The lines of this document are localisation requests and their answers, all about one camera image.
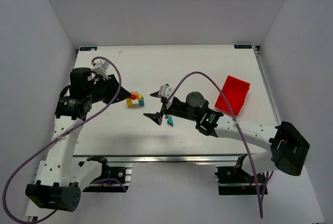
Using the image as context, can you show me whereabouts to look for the red cylinder block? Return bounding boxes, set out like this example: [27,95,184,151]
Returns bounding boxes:
[130,94,137,100]

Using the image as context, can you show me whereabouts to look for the yellow arch block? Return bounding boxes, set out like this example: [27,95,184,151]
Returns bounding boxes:
[126,94,145,108]

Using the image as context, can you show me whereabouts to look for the teal triangle block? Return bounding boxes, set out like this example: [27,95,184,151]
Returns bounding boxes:
[167,116,174,126]

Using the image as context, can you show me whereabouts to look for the teal rectangular block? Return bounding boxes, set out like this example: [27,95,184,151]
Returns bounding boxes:
[138,97,145,106]

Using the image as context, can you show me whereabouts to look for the red plastic bin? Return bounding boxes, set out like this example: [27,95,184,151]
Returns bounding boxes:
[214,75,250,116]

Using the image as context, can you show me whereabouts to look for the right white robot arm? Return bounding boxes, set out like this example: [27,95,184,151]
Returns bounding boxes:
[145,91,310,176]

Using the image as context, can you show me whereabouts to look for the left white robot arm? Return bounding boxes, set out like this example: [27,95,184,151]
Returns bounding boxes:
[25,68,131,212]

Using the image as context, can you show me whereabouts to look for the left blue corner sticker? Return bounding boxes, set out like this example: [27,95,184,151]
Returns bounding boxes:
[79,46,97,51]

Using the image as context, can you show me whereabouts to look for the blue corner sticker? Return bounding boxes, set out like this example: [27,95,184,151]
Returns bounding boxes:
[234,44,252,49]
[79,46,97,51]

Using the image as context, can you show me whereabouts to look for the right blue corner sticker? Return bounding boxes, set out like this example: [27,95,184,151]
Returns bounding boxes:
[234,44,252,49]

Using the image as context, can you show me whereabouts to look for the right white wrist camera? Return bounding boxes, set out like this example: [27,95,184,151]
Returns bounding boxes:
[158,84,174,103]

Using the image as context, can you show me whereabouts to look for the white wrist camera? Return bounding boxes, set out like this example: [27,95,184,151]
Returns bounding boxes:
[158,84,174,103]
[92,59,109,80]

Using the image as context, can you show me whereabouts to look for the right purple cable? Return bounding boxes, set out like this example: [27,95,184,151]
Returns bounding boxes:
[169,71,274,219]

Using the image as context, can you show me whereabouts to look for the purple cable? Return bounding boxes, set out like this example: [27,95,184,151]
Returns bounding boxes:
[2,57,127,222]
[169,71,274,219]

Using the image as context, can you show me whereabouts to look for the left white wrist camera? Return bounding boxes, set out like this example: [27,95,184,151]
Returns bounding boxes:
[92,59,109,80]

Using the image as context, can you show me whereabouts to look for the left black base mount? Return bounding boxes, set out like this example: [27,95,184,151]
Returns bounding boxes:
[83,156,132,193]

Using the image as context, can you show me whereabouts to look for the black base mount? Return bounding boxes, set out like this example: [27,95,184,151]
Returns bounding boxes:
[214,154,257,196]
[83,156,132,193]

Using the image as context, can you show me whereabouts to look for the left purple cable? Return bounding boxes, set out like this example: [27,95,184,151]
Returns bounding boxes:
[2,57,127,222]

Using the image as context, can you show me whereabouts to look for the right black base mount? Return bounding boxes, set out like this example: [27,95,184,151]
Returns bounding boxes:
[214,154,257,196]

